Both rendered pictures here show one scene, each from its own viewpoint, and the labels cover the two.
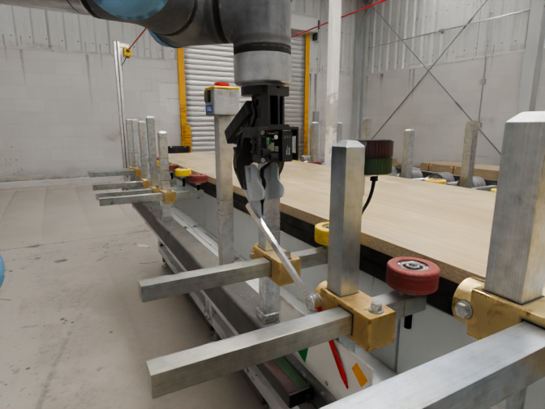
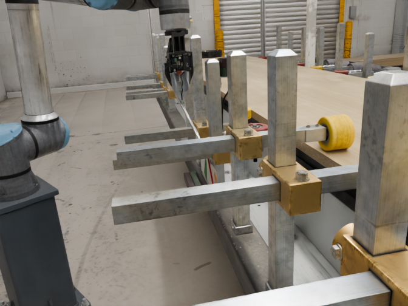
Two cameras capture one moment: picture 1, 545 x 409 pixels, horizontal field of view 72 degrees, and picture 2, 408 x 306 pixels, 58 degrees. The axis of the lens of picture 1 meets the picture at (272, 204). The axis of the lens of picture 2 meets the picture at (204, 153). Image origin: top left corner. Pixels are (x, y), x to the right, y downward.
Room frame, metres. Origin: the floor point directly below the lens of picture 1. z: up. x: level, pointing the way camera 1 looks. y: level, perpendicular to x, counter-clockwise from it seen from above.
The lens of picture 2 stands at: (-0.47, -0.40, 1.19)
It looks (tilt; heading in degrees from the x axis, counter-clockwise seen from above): 19 degrees down; 18
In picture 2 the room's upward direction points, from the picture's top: 4 degrees counter-clockwise
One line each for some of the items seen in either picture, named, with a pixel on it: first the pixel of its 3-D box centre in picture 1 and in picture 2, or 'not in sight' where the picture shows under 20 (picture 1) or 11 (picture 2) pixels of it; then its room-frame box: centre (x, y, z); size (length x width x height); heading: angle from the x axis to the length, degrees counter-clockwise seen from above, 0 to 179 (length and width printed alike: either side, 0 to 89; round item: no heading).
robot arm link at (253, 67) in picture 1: (264, 72); (176, 22); (0.62, 0.01, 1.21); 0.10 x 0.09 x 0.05; 118
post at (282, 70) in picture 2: not in sight; (281, 194); (0.11, -0.35, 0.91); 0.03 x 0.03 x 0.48; 28
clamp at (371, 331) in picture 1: (352, 310); (218, 148); (0.53, -0.12, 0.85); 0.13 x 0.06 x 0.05; 28
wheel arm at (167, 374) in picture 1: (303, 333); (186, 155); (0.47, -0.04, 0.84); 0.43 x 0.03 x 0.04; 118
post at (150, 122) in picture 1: (152, 165); (165, 70); (1.87, 0.60, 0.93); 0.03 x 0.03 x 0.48; 28
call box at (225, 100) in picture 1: (221, 102); (183, 30); (1.00, 0.13, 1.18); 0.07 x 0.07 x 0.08; 28
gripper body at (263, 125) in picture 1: (265, 126); (178, 51); (0.61, 0.01, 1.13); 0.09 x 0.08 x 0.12; 28
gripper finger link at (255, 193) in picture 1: (257, 191); (176, 87); (0.61, 0.02, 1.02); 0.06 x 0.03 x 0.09; 28
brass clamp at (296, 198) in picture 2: not in sight; (286, 181); (0.09, -0.36, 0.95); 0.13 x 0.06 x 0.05; 28
